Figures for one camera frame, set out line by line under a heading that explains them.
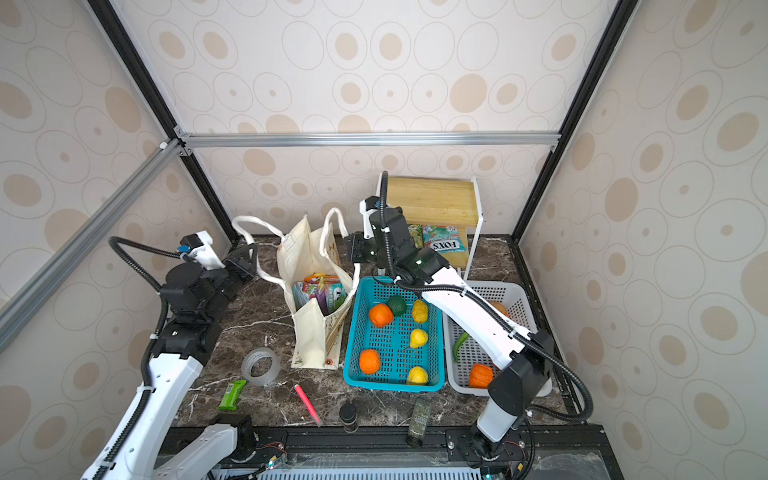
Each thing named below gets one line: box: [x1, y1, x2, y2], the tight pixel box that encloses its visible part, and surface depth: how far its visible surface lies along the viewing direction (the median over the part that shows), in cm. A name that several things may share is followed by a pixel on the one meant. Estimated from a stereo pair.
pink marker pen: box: [294, 384, 322, 427], surface depth 81 cm
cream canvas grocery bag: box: [232, 208, 360, 370], surface depth 83 cm
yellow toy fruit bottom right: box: [407, 366, 428, 385], surface depth 83 cm
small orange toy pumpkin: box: [469, 363, 493, 389], surface depth 81 cm
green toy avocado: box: [387, 295, 408, 317], surface depth 96 cm
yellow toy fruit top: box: [412, 299, 429, 324], surface depth 96 cm
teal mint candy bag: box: [292, 282, 319, 311], surface depth 87 cm
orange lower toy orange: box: [359, 349, 380, 375], surface depth 84 cm
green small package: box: [218, 379, 247, 411], surface depth 82 cm
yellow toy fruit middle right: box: [410, 328, 429, 349], surface depth 90 cm
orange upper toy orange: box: [369, 303, 394, 328], surface depth 94 cm
